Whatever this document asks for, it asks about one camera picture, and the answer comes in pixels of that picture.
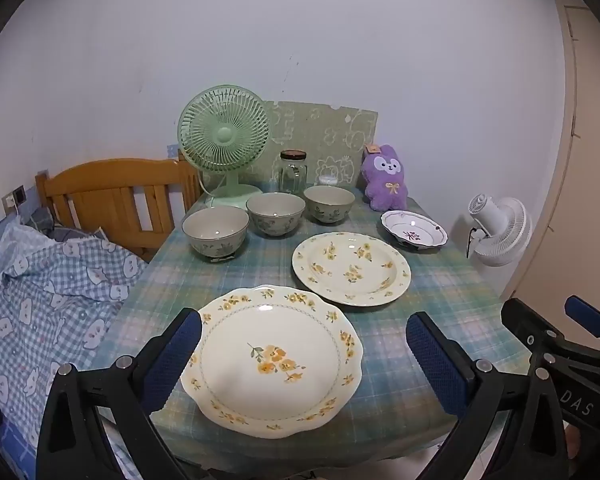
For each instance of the purple plush toy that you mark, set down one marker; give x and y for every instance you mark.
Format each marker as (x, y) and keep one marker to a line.
(387, 190)

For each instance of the dark wall switch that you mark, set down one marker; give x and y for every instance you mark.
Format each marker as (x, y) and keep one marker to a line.
(19, 194)

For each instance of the grey plaid pillow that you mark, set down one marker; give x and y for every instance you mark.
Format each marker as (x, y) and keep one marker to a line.
(65, 232)

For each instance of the white plate with red pattern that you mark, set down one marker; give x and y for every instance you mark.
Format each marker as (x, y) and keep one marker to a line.
(412, 227)

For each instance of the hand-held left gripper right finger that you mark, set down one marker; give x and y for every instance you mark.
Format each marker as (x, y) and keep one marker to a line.
(432, 355)

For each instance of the beige door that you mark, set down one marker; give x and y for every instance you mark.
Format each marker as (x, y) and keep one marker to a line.
(590, 160)

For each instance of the wooden chair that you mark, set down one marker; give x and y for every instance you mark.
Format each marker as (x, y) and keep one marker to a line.
(105, 175)

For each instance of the green cartoon print board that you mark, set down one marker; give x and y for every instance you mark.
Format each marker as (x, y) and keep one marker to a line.
(325, 135)

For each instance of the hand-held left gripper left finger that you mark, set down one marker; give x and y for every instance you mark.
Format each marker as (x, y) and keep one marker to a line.
(172, 355)

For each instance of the green desk fan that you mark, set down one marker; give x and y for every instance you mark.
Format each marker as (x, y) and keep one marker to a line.
(223, 135)

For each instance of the green plaid tablecloth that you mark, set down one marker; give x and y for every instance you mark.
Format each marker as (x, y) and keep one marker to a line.
(260, 270)

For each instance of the glass jar with brown lid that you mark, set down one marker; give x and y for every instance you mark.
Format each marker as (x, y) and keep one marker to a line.
(292, 175)

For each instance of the blue checkered bear blanket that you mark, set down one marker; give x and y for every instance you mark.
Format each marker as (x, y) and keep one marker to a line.
(45, 300)

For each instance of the grey-green floral ceramic bowl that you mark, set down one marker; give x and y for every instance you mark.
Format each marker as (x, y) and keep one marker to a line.
(275, 222)
(215, 245)
(330, 212)

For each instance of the white standing fan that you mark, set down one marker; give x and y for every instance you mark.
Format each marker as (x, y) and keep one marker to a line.
(500, 240)

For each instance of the white wall socket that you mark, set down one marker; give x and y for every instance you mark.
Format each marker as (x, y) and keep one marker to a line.
(8, 202)

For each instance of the cotton swab container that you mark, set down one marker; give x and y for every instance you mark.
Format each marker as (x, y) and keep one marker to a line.
(327, 180)

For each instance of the round yellow floral plate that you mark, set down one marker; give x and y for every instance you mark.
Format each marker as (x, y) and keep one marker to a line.
(350, 290)

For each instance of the scalloped yellow floral plate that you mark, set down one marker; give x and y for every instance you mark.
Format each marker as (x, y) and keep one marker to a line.
(270, 335)

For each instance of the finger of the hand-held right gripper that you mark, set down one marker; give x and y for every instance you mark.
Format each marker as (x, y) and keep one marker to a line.
(527, 325)
(585, 315)

